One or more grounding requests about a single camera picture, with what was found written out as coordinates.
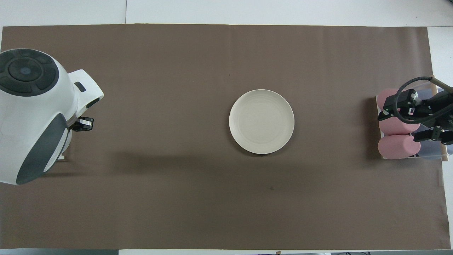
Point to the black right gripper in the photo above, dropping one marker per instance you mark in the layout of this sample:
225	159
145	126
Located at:
439	113

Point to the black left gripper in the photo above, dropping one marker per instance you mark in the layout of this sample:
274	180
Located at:
85	124

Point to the cream round plate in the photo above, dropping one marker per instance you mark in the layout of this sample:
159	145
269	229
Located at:
262	122

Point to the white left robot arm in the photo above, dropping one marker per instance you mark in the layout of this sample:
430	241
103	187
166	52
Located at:
35	106

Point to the blue plastic cup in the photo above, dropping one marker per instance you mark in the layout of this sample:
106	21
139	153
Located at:
424	94
421	130
428	150

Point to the cup rack with wooden rod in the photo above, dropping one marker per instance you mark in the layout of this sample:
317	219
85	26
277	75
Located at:
443	150

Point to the pink plastic cup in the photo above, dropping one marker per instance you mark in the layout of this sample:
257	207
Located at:
398	147
393	128
385	96

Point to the brown table mat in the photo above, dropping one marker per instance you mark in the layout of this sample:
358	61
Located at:
177	71

